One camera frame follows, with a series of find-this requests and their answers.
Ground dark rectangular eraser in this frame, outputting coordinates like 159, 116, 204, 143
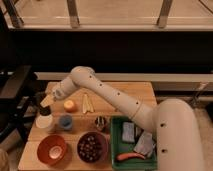
40, 107, 51, 116

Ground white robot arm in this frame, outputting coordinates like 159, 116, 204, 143
40, 66, 205, 171

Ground white paper cup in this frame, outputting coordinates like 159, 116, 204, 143
36, 115, 55, 133

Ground blue plastic cup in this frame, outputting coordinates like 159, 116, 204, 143
58, 115, 72, 131

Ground small metal cup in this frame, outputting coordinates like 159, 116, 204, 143
95, 116, 108, 132

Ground orange fruit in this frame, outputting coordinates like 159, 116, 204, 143
63, 100, 77, 112

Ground dark side shelf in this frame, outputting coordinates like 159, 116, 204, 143
0, 65, 37, 143

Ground red bowl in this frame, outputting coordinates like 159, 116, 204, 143
37, 135, 67, 165

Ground dark bowl of nuts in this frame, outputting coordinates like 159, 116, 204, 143
77, 132, 108, 163

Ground green plastic tray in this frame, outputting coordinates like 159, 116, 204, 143
110, 116, 157, 171

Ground grey sponge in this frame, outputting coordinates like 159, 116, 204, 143
122, 122, 135, 143

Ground orange carrot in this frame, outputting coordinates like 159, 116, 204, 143
116, 152, 146, 161

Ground grey folded cloth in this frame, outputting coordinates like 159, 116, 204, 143
134, 131, 156, 158

